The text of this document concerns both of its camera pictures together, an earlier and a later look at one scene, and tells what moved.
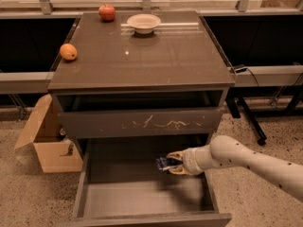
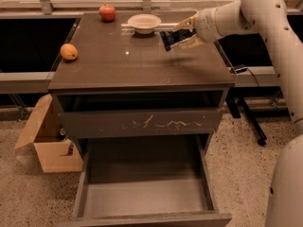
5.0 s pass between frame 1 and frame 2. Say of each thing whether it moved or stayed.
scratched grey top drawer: stayed
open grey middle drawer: stayed
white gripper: moved
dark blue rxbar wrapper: moved
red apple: stayed
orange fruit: stayed
